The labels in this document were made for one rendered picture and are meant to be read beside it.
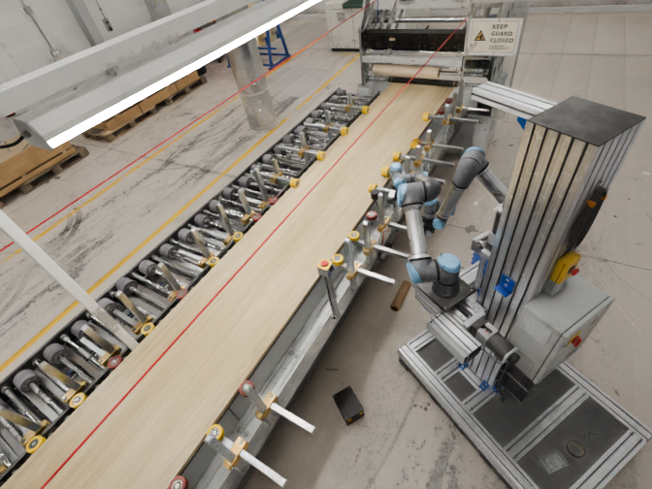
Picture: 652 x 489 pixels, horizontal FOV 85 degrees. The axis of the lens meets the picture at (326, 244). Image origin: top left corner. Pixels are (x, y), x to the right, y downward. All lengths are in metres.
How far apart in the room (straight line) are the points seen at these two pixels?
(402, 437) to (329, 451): 0.51
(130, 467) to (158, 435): 0.17
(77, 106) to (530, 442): 2.71
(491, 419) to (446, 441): 0.35
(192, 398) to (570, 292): 1.94
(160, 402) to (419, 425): 1.68
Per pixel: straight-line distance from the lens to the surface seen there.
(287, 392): 2.22
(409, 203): 1.92
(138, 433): 2.25
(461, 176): 2.08
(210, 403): 2.12
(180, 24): 1.49
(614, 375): 3.35
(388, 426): 2.82
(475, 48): 4.35
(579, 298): 1.99
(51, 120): 1.24
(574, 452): 2.78
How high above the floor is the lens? 2.69
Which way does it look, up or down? 45 degrees down
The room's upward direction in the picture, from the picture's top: 12 degrees counter-clockwise
